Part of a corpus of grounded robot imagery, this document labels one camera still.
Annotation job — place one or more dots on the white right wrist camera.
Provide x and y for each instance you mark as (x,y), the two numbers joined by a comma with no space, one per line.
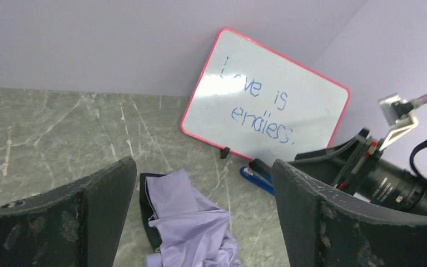
(398,113)

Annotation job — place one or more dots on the lilac and black folding umbrella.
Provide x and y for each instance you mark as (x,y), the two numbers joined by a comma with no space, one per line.
(184,227)

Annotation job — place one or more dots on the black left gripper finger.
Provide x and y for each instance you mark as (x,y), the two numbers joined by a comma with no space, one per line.
(77,224)

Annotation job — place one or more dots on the black whiteboard stand foot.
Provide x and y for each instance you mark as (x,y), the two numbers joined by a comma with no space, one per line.
(224,152)

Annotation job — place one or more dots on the blue whiteboard eraser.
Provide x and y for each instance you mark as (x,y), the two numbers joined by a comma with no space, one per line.
(258,173)

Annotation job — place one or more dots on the red framed whiteboard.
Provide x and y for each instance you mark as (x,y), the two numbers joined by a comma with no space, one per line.
(259,104)

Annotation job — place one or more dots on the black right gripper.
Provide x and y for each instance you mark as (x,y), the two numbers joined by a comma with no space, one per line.
(323,226)

